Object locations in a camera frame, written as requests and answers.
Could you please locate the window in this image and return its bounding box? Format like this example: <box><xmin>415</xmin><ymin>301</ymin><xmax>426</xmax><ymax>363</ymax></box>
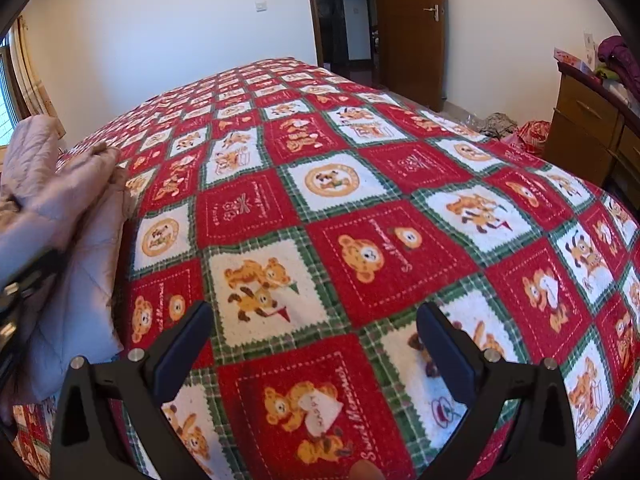
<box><xmin>0</xmin><ymin>40</ymin><xmax>18</xmax><ymax>141</ymax></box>

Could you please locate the dark wooden door frame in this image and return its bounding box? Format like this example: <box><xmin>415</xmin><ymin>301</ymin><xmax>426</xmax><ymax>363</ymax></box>
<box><xmin>303</xmin><ymin>0</ymin><xmax>381</xmax><ymax>86</ymax></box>

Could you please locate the grey clothes pile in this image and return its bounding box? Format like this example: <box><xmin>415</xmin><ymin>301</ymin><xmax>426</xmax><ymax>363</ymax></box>
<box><xmin>462</xmin><ymin>111</ymin><xmax>518</xmax><ymax>140</ymax></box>

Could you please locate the brown wooden door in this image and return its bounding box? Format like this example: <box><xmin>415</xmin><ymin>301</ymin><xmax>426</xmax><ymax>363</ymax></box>
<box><xmin>371</xmin><ymin>0</ymin><xmax>447</xmax><ymax>111</ymax></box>

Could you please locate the flat colourful box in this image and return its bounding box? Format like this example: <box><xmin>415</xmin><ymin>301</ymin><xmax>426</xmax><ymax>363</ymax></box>
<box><xmin>552</xmin><ymin>47</ymin><xmax>593</xmax><ymax>72</ymax></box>

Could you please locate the lavender puffer jacket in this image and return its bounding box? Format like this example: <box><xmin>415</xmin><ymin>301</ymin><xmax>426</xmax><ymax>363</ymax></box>
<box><xmin>0</xmin><ymin>114</ymin><xmax>136</xmax><ymax>406</ymax></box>

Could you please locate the beige curtain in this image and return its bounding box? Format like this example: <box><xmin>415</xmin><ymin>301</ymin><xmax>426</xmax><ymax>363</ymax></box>
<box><xmin>12</xmin><ymin>15</ymin><xmax>66</xmax><ymax>136</ymax></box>

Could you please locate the red bear printed blanket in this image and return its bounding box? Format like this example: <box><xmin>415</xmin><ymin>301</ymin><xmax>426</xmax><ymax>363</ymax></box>
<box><xmin>10</xmin><ymin>57</ymin><xmax>640</xmax><ymax>480</ymax></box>

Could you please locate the purple clothes pile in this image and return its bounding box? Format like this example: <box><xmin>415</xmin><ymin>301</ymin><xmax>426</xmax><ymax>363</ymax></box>
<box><xmin>597</xmin><ymin>35</ymin><xmax>640</xmax><ymax>101</ymax></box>

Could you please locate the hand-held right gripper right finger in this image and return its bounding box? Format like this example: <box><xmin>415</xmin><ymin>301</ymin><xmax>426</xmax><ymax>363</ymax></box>
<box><xmin>415</xmin><ymin>304</ymin><xmax>578</xmax><ymax>480</ymax></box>

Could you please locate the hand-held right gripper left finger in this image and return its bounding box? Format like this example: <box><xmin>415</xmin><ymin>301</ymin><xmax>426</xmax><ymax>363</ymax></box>
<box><xmin>50</xmin><ymin>301</ymin><xmax>213</xmax><ymax>480</ymax></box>

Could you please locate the brown wooden dresser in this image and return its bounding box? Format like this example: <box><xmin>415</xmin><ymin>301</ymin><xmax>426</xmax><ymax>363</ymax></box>
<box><xmin>542</xmin><ymin>62</ymin><xmax>640</xmax><ymax>211</ymax></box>

